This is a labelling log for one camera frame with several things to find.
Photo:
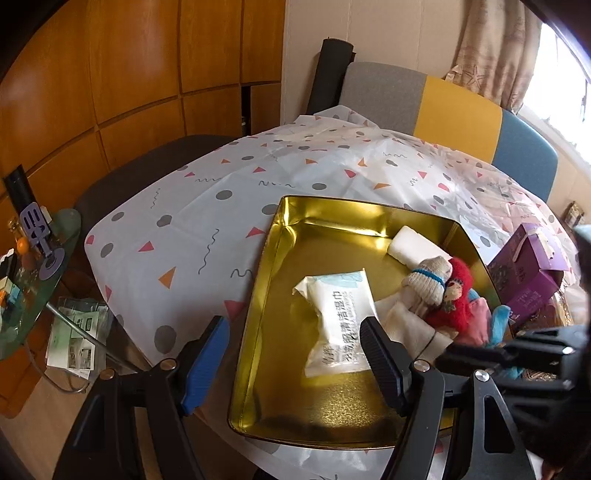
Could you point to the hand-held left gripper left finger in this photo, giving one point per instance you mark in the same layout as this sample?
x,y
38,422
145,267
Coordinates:
x,y
203,364

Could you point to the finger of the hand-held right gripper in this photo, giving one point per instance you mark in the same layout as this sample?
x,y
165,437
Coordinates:
x,y
475,355

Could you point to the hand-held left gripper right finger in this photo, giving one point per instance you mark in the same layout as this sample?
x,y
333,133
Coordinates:
x,y
383,369

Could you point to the blue plush bunny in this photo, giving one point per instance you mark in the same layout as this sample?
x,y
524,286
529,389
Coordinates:
x,y
498,323

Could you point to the beige cloth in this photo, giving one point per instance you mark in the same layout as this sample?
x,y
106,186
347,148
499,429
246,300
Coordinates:
x,y
406,327

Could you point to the white wet wipes packet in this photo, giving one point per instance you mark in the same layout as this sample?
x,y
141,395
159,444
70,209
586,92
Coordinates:
x,y
332,323

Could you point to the red plush doll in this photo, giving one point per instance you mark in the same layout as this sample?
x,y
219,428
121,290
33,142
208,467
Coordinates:
x,y
459,277

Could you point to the white towel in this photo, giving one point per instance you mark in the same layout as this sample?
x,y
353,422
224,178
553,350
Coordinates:
x,y
415,244

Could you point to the gold tin tray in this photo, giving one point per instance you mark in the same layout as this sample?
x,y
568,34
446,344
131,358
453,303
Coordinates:
x,y
318,249

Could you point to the purple tissue box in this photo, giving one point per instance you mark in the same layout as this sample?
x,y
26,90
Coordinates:
x,y
531,286

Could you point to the stack of printed papers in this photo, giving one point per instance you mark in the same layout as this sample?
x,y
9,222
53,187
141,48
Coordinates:
x,y
74,341

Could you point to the small brown box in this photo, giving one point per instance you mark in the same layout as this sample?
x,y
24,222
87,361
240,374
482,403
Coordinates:
x,y
572,213

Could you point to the printed plastic tablecloth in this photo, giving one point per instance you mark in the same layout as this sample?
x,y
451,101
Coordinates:
x,y
194,207

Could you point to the glass side table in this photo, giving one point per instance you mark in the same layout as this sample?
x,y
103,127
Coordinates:
x,y
69,226

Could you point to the colourful toy blocks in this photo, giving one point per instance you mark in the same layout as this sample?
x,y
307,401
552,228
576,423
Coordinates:
x,y
10,290

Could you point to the orange ball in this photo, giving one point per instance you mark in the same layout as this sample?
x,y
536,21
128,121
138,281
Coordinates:
x,y
25,248

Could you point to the purple phone stand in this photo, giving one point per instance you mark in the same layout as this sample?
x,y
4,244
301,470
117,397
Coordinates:
x,y
34,221

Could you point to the small glass bottle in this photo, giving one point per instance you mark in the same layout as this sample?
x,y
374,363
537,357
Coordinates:
x,y
14,230

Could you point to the grey yellow blue chair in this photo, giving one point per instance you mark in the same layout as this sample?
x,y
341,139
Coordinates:
x,y
452,110

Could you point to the black cylinder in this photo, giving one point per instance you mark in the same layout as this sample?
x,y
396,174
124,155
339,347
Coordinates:
x,y
18,189

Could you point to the black rolled mat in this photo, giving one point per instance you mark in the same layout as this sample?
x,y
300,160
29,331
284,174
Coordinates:
x,y
330,74

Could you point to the beige starfish print curtain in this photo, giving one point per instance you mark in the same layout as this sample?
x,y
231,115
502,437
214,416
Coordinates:
x,y
494,46

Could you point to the wooden wardrobe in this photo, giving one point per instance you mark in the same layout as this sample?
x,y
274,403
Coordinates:
x,y
138,55

